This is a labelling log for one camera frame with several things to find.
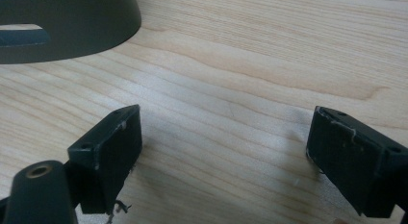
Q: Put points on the dark round container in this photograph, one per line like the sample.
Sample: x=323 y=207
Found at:
x=80 y=28

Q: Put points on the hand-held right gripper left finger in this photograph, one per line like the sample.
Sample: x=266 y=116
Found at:
x=109 y=163

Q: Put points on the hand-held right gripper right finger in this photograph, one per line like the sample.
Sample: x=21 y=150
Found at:
x=352 y=163

